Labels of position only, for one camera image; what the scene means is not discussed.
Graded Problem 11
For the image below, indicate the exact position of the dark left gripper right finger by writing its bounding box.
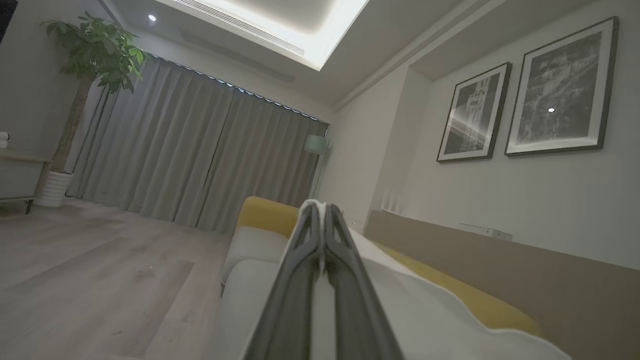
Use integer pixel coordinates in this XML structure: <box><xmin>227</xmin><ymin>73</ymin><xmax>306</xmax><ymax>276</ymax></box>
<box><xmin>322</xmin><ymin>202</ymin><xmax>405</xmax><ymax>360</ymax></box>

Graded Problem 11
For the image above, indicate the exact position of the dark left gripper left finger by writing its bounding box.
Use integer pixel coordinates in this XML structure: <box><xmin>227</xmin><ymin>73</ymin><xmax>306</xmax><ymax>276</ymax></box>
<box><xmin>244</xmin><ymin>202</ymin><xmax>325</xmax><ymax>360</ymax></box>

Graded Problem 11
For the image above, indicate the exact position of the red and white jersey shirt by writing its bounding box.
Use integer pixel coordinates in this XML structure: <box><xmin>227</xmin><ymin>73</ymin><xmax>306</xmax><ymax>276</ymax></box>
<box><xmin>298</xmin><ymin>199</ymin><xmax>572</xmax><ymax>360</ymax></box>

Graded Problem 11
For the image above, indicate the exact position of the large grey sofa seat cushion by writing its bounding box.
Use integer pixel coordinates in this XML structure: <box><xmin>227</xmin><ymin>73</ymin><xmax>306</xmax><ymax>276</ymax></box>
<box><xmin>212</xmin><ymin>259</ymin><xmax>283</xmax><ymax>360</ymax></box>

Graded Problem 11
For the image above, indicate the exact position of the small grey sofa cushion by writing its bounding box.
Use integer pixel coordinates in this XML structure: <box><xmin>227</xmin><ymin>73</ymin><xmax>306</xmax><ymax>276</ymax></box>
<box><xmin>220</xmin><ymin>225</ymin><xmax>292</xmax><ymax>297</ymax></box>

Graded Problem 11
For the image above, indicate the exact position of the white device on ledge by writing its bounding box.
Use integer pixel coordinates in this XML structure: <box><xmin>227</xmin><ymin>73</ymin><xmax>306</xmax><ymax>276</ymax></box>
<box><xmin>458</xmin><ymin>223</ymin><xmax>514</xmax><ymax>242</ymax></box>

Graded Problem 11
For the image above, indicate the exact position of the pale green floor lamp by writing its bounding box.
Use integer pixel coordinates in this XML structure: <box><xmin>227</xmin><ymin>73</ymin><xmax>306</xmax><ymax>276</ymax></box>
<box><xmin>303</xmin><ymin>127</ymin><xmax>332</xmax><ymax>202</ymax></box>

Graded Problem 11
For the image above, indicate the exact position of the grey window curtain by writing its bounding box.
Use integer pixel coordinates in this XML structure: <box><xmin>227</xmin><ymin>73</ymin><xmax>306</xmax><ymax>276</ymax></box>
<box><xmin>66</xmin><ymin>52</ymin><xmax>331</xmax><ymax>236</ymax></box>

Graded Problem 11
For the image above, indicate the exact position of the small framed black-white picture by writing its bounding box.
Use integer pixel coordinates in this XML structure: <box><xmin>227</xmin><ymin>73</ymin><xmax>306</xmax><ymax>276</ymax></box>
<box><xmin>436</xmin><ymin>62</ymin><xmax>513</xmax><ymax>164</ymax></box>

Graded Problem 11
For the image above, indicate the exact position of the white ribbed plant pot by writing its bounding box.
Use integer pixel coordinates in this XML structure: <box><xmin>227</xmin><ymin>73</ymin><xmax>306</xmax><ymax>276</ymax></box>
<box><xmin>34</xmin><ymin>170</ymin><xmax>76</xmax><ymax>209</ymax></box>

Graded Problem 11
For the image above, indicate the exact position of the grey sideboard cabinet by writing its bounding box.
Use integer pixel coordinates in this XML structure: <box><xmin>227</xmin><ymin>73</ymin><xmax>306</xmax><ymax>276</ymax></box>
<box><xmin>0</xmin><ymin>149</ymin><xmax>52</xmax><ymax>215</ymax></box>

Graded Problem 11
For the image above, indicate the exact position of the large framed black-white picture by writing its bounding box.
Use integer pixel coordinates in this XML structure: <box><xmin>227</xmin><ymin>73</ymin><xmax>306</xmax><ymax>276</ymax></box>
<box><xmin>504</xmin><ymin>16</ymin><xmax>620</xmax><ymax>158</ymax></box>

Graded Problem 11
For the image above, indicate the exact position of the green potted tree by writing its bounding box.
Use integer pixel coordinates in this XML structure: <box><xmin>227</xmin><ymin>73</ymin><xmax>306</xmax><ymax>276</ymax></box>
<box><xmin>41</xmin><ymin>12</ymin><xmax>152</xmax><ymax>174</ymax></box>

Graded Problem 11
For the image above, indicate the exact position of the brown low wall panel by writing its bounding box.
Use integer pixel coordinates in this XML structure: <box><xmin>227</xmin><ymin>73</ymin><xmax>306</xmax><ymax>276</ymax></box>
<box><xmin>363</xmin><ymin>209</ymin><xmax>640</xmax><ymax>360</ymax></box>

